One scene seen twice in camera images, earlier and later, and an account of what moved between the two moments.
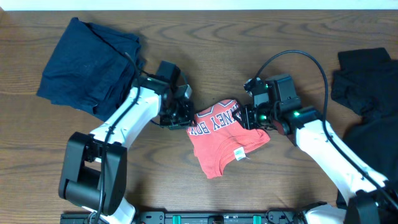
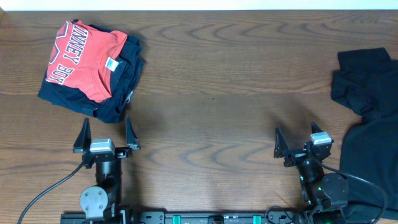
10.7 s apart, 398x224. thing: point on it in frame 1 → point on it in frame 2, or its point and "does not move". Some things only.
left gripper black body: x=181 y=116 → x=121 y=150
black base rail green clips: x=206 y=216 does not move
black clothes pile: x=366 y=81 does not move
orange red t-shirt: x=218 y=137 → x=84 y=59
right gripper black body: x=257 y=116 → x=296 y=156
